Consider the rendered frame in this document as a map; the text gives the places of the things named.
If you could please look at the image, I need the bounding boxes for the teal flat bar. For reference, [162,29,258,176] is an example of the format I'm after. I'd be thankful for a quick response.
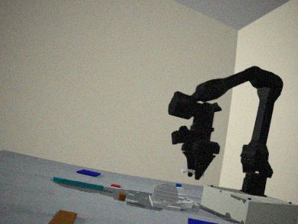
[53,177,104,190]

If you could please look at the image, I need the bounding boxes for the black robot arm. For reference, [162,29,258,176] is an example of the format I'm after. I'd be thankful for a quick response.
[168,66,283,197]

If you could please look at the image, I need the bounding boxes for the brown flat plate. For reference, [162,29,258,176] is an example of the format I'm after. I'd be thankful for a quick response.
[50,209,77,224]

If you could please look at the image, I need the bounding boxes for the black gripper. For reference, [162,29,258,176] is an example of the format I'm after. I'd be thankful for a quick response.
[182,121,220,180]

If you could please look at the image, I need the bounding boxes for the small brown block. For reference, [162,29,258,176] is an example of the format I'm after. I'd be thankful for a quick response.
[118,193,126,201]

